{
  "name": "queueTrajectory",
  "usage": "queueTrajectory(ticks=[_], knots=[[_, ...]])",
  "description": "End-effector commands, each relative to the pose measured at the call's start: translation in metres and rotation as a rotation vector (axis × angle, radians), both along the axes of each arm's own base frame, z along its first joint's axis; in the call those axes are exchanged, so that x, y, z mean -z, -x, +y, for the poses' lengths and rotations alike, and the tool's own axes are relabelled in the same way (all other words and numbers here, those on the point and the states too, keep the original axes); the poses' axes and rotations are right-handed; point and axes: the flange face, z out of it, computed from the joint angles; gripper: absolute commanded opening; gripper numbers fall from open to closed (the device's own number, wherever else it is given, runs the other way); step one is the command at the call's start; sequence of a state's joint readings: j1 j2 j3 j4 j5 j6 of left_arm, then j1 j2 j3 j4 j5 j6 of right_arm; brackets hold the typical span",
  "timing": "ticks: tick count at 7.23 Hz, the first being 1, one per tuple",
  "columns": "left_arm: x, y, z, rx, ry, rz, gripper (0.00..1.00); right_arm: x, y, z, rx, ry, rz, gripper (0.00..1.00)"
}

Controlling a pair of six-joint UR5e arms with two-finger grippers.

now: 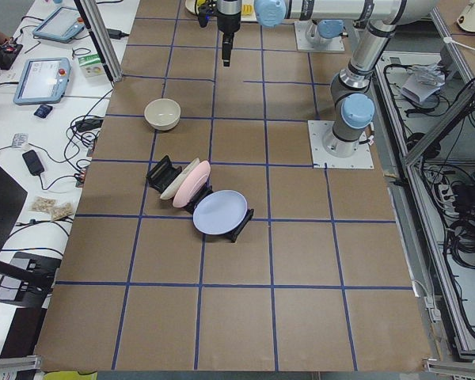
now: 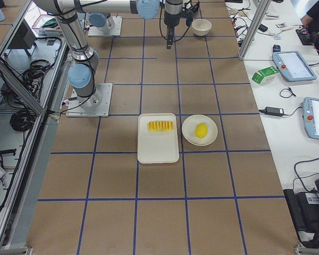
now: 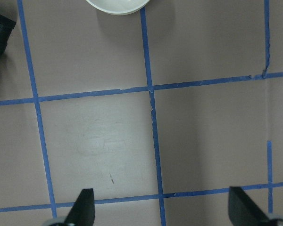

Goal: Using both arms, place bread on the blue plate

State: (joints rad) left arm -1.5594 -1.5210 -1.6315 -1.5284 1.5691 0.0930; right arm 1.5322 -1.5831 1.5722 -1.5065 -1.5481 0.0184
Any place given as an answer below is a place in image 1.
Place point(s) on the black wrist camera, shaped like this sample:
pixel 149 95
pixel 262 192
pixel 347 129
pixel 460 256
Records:
pixel 205 10

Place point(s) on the far teach pendant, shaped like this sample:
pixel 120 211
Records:
pixel 60 26

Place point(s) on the cream bowl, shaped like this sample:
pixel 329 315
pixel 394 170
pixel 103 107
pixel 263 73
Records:
pixel 163 114

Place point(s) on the aluminium frame post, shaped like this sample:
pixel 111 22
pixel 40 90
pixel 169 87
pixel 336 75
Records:
pixel 98 33

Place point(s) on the black phone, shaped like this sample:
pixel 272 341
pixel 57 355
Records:
pixel 33 162

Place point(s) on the near teach pendant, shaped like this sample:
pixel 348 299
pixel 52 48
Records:
pixel 43 81

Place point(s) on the cream plate under lemon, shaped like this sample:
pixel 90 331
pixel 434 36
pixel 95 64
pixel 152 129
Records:
pixel 192 6

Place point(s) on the green white carton box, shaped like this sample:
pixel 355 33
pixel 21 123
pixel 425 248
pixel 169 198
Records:
pixel 91 65

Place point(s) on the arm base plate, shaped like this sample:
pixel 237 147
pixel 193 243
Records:
pixel 319 36
pixel 328 152

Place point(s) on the cream plate in rack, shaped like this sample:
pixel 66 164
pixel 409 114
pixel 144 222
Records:
pixel 172 189

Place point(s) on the cream rectangular tray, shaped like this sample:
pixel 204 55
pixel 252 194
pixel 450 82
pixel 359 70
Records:
pixel 233 9

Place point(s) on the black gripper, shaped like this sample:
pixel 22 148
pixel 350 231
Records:
pixel 228 21

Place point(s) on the blue plate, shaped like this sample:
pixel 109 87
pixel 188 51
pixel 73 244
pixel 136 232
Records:
pixel 220 212

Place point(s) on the teach pendant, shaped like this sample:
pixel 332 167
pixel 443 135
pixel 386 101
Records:
pixel 43 81
pixel 60 26

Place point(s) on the black plate rack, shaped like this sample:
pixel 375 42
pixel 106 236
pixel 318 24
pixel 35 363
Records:
pixel 163 174

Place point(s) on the black power adapter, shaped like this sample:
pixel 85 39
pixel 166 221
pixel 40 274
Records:
pixel 116 34

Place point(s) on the pink plate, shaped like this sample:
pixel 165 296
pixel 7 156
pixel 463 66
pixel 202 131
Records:
pixel 192 184

